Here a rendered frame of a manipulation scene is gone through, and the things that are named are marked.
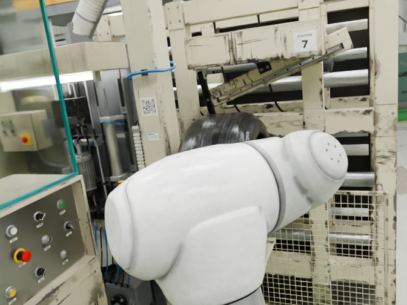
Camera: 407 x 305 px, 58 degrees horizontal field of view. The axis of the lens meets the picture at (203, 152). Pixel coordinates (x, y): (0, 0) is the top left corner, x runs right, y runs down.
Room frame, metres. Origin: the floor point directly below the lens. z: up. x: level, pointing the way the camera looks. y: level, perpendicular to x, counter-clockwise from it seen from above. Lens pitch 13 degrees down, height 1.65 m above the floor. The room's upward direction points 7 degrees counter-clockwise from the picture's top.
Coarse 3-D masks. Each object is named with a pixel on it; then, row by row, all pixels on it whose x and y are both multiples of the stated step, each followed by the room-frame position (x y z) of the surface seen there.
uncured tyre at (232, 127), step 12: (204, 120) 1.47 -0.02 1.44; (216, 120) 1.44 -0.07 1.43; (228, 120) 1.41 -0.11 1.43; (240, 120) 1.40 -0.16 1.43; (252, 120) 1.44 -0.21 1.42; (192, 132) 1.41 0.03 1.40; (204, 132) 1.39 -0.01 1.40; (216, 132) 1.37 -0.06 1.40; (228, 132) 1.35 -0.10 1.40; (240, 132) 1.35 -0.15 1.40; (252, 132) 1.38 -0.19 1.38; (264, 132) 1.53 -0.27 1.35; (180, 144) 1.43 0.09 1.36; (192, 144) 1.36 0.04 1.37; (204, 144) 1.34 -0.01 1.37; (216, 144) 1.32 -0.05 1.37
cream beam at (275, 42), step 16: (224, 32) 1.69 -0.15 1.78; (240, 32) 1.66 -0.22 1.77; (256, 32) 1.63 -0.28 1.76; (272, 32) 1.60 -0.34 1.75; (288, 32) 1.58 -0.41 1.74; (320, 32) 1.53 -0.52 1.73; (192, 48) 1.75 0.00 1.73; (208, 48) 1.72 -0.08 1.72; (224, 48) 1.69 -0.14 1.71; (240, 48) 1.66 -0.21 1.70; (256, 48) 1.63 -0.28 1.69; (272, 48) 1.61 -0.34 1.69; (288, 48) 1.58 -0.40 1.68; (320, 48) 1.53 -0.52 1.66; (192, 64) 1.75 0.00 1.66; (208, 64) 1.72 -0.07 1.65; (224, 64) 1.69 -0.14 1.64
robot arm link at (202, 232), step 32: (160, 160) 0.42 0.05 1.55; (192, 160) 0.41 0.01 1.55; (224, 160) 0.42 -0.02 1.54; (256, 160) 0.44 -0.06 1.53; (128, 192) 0.37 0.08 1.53; (160, 192) 0.37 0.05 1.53; (192, 192) 0.37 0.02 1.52; (224, 192) 0.39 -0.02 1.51; (256, 192) 0.40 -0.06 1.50; (128, 224) 0.35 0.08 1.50; (160, 224) 0.35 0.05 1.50; (192, 224) 0.36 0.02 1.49; (224, 224) 0.37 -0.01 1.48; (256, 224) 0.39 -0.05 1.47; (128, 256) 0.35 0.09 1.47; (160, 256) 0.35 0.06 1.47; (192, 256) 0.35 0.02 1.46; (224, 256) 0.36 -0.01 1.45; (256, 256) 0.38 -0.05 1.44; (160, 288) 0.39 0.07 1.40; (192, 288) 0.35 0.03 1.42; (224, 288) 0.35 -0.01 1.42; (256, 288) 0.37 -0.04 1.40
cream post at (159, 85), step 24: (120, 0) 1.58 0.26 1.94; (144, 0) 1.54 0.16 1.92; (144, 24) 1.54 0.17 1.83; (144, 48) 1.55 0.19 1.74; (168, 72) 1.62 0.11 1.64; (144, 96) 1.56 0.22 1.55; (168, 96) 1.59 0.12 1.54; (144, 120) 1.57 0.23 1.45; (168, 120) 1.56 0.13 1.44; (144, 144) 1.57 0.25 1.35; (168, 144) 1.54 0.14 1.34
